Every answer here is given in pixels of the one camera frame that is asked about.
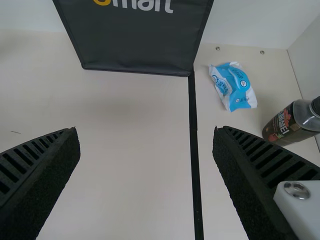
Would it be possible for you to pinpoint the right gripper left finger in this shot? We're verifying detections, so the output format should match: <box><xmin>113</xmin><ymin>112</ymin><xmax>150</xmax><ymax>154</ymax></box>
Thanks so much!
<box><xmin>0</xmin><ymin>126</ymin><xmax>82</xmax><ymax>240</ymax></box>

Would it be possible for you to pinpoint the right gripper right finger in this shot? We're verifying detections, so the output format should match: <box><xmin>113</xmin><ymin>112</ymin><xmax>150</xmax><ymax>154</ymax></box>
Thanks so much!
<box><xmin>212</xmin><ymin>125</ymin><xmax>320</xmax><ymax>240</ymax></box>

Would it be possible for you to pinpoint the black strip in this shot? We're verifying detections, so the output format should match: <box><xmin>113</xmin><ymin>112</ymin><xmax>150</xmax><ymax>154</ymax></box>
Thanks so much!
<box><xmin>187</xmin><ymin>70</ymin><xmax>205</xmax><ymax>240</ymax></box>

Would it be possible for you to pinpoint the dark coffee bottle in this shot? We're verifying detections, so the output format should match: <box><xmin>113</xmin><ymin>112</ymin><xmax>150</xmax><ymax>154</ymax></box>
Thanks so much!
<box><xmin>261</xmin><ymin>95</ymin><xmax>320</xmax><ymax>148</ymax></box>

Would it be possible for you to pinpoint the dark grey bag with straps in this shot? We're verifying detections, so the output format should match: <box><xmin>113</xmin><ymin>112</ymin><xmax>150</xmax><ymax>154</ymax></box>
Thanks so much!
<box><xmin>51</xmin><ymin>0</ymin><xmax>215</xmax><ymax>79</ymax></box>

